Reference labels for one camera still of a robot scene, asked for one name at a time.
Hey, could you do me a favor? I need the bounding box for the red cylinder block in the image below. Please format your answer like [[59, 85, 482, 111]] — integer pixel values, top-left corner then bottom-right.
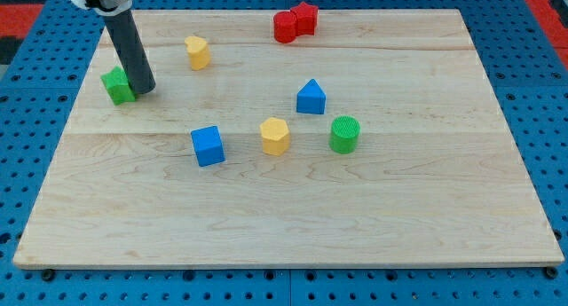
[[272, 12, 297, 43]]

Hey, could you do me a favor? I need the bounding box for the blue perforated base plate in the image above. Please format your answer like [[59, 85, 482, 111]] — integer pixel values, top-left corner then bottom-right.
[[1, 0, 567, 305]]

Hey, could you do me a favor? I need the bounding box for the green star block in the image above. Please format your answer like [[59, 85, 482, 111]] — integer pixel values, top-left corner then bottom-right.
[[100, 67, 136, 106]]

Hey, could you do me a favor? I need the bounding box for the wooden board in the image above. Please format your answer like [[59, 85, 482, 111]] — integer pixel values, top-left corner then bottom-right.
[[13, 9, 564, 270]]

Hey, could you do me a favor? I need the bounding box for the blue cube block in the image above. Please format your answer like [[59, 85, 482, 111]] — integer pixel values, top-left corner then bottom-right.
[[190, 126, 225, 167]]

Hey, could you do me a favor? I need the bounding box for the blue triangle block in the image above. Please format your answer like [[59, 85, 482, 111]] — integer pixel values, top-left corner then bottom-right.
[[296, 79, 327, 114]]

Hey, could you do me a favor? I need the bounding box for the green cylinder block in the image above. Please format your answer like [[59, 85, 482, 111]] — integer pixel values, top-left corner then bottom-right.
[[328, 115, 360, 154]]

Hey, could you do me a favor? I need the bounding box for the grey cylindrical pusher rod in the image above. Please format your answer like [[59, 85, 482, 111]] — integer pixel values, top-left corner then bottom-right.
[[103, 9, 156, 94]]

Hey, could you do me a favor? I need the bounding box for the yellow heart block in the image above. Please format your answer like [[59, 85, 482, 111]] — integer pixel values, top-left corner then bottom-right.
[[185, 35, 211, 71]]

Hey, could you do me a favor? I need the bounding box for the red star block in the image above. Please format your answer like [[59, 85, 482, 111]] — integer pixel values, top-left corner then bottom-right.
[[290, 2, 319, 35]]

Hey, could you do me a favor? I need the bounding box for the yellow hexagon block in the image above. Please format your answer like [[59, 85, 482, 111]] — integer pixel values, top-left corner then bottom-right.
[[259, 117, 290, 156]]

